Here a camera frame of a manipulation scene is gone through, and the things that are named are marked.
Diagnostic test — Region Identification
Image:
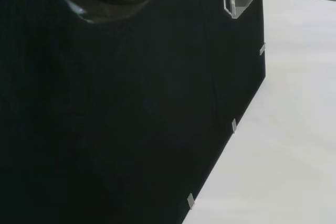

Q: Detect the black bench cloth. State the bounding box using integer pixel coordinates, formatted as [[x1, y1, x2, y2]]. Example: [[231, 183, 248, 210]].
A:
[[0, 0, 266, 224]]

